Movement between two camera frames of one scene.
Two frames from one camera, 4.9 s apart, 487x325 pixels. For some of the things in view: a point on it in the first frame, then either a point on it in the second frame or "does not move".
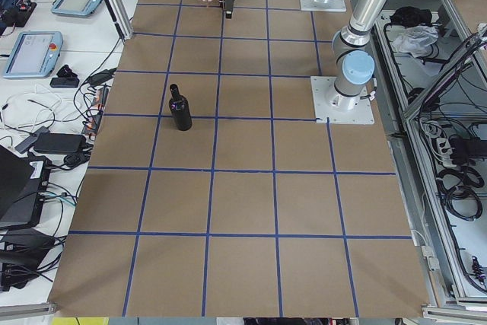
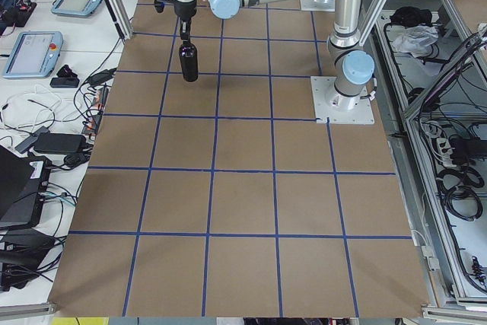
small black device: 65,78 does not move
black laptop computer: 23,185 does not move
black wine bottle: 180,109 to 188,55
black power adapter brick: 55,142 does not move
